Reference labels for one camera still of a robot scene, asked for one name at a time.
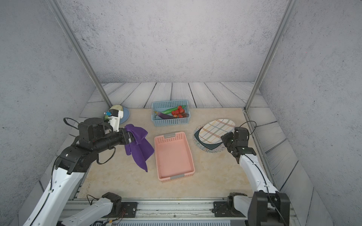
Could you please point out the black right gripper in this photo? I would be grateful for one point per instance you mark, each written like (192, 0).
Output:
(225, 137)

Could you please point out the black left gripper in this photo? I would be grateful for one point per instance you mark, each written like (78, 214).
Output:
(126, 138)

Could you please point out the dark teal square plate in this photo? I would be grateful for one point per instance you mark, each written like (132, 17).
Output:
(210, 145)

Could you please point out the purple microfiber cloth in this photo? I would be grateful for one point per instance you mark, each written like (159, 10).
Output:
(140, 149)

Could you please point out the white plaid striped round plate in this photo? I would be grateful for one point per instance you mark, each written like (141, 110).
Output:
(212, 132)

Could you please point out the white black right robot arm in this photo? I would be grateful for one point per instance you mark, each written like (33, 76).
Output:
(268, 206)

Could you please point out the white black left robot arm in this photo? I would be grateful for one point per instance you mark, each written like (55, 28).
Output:
(95, 136)

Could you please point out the small blue plate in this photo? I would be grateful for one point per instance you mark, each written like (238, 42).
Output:
(126, 115)

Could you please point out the green cabbage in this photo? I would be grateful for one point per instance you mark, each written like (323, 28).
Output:
(117, 107)

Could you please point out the purple eggplant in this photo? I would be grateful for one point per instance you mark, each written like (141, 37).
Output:
(163, 116)

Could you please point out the light blue plastic basket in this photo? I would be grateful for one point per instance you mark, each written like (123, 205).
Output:
(161, 106)

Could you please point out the green cucumber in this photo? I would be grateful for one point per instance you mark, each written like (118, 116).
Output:
(169, 111)

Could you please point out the pink plastic basket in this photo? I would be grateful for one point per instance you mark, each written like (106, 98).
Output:
(173, 157)

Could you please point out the metal base rail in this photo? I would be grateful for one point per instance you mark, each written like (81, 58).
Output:
(208, 209)

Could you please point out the right aluminium frame post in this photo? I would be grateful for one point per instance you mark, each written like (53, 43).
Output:
(291, 6)

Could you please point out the aluminium frame post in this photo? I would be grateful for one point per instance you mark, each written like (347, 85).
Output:
(291, 6)
(62, 21)

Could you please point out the left aluminium frame post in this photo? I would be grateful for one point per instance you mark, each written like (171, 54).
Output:
(62, 21)

